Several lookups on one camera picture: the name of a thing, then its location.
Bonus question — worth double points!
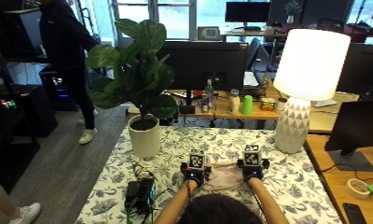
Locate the yellow jar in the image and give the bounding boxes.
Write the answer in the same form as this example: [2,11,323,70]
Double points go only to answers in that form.
[260,97,277,112]

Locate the white table lamp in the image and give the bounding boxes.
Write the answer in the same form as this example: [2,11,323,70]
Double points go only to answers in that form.
[272,28,353,155]

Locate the left glove white marker cube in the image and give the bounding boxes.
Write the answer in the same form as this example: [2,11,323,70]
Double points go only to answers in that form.
[188,148,208,171]

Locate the person's right hand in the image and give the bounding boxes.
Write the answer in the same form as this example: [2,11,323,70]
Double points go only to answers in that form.
[236,158,270,183]

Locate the roll of beige tape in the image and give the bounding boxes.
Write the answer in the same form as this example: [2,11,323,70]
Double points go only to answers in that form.
[345,177,373,201]

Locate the black cabinet with lights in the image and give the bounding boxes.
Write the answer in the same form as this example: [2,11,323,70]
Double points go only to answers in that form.
[0,83,59,138]

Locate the pale pink cloth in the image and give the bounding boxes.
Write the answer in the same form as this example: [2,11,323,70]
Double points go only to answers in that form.
[202,162,249,192]

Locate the white shoe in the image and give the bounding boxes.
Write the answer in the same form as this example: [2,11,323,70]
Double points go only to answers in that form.
[10,202,43,224]

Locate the large-leaf green plant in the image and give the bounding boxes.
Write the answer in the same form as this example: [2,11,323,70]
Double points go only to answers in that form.
[84,18,178,123]

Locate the metal drink can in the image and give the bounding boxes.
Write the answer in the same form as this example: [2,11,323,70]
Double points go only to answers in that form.
[200,93,212,114]

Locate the black computer monitor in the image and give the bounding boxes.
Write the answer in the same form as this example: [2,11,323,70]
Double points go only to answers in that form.
[335,42,373,101]
[323,98,373,173]
[156,41,250,115]
[224,1,272,31]

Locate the green plastic cup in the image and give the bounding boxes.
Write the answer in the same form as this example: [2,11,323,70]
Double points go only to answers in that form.
[240,94,254,117]

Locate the black power adapter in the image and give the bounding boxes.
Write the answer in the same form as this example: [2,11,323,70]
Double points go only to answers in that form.
[124,176,157,217]

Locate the right glove white marker cube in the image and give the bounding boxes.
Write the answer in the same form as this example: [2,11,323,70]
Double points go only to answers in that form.
[242,144,262,168]

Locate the checkered calibration board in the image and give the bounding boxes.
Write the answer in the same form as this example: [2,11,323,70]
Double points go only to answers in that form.
[196,25,224,42]

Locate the black computer tower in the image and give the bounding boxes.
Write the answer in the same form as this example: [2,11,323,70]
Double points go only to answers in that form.
[39,65,81,112]

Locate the white plant pot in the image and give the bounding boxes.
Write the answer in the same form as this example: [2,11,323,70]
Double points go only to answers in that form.
[127,114,161,160]

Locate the black smartphone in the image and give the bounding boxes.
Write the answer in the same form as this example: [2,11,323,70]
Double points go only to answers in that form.
[342,202,367,224]

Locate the person's left hand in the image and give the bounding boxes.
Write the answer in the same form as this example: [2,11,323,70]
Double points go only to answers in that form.
[178,161,214,188]

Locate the small black box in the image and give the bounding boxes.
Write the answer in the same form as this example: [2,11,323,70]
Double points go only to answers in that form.
[177,105,197,116]

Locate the small potted plant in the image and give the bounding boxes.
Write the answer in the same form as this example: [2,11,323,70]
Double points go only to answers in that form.
[284,0,303,25]

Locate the glove white marker cube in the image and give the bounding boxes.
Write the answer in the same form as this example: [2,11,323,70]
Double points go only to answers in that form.
[242,144,262,168]
[188,148,208,171]

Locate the black office chair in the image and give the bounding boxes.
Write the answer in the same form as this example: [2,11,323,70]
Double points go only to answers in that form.
[245,37,264,71]

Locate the black cable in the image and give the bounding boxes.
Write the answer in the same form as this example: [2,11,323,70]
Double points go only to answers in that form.
[131,161,156,181]

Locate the wooden side desk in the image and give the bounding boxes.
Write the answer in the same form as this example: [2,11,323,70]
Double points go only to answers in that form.
[303,133,373,224]

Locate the clear plastic bottle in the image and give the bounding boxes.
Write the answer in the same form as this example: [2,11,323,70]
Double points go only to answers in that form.
[204,77,216,110]

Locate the blue floral tablecloth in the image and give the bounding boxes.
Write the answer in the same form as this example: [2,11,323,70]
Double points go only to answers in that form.
[75,125,343,224]

